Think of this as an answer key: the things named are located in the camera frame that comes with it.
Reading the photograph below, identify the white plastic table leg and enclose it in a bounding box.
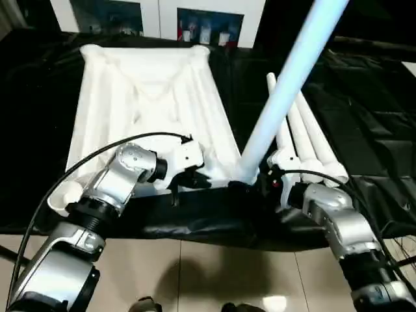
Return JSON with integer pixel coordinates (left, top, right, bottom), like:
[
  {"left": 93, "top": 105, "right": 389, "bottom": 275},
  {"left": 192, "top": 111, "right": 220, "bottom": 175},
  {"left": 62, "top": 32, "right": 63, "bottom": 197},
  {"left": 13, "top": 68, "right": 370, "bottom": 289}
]
[
  {"left": 297, "top": 89, "right": 350, "bottom": 189},
  {"left": 266, "top": 73, "right": 295, "bottom": 157},
  {"left": 232, "top": 0, "right": 351, "bottom": 188},
  {"left": 285, "top": 97, "right": 326, "bottom": 183}
]

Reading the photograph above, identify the white plastic table top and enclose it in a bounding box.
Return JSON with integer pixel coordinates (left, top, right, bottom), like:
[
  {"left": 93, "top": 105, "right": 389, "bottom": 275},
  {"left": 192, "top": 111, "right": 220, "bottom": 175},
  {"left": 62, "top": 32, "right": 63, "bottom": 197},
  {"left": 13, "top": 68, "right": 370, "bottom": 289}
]
[{"left": 47, "top": 44, "right": 248, "bottom": 217}]

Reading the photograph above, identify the white cabinet with glass doors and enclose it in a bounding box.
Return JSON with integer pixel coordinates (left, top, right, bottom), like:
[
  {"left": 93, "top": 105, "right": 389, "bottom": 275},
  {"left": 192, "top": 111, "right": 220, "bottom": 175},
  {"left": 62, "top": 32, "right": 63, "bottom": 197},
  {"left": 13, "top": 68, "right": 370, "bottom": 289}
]
[{"left": 51, "top": 0, "right": 266, "bottom": 49}]

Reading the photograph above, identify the white board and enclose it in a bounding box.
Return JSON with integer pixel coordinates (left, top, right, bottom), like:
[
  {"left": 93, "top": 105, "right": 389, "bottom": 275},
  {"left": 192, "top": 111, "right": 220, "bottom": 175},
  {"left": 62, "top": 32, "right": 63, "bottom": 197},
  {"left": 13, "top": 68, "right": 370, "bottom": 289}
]
[{"left": 401, "top": 61, "right": 416, "bottom": 79}]

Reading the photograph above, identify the dark cabinet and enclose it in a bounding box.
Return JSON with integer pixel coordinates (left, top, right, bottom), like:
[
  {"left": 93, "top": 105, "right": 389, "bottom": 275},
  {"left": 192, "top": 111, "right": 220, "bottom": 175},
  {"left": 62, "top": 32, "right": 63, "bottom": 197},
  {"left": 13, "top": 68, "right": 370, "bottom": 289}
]
[{"left": 265, "top": 0, "right": 416, "bottom": 43}]

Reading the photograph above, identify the black right camera cable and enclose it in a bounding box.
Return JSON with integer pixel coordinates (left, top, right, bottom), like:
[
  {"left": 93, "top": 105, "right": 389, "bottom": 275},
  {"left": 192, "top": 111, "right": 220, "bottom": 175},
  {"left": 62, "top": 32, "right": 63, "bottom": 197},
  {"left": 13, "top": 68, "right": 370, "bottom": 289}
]
[{"left": 279, "top": 167, "right": 416, "bottom": 270}]

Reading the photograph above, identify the thin black floor cable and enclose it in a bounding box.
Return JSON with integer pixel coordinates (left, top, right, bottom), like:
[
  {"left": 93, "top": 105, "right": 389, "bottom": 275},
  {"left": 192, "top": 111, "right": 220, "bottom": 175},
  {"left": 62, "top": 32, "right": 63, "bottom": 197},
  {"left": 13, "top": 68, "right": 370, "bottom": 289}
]
[{"left": 383, "top": 224, "right": 416, "bottom": 267}]

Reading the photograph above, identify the black work table frame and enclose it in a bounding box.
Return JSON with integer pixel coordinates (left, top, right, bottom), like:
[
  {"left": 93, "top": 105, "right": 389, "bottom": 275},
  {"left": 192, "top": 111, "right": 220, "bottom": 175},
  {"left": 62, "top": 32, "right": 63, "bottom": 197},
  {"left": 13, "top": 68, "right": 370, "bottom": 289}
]
[{"left": 0, "top": 244, "right": 20, "bottom": 261}]

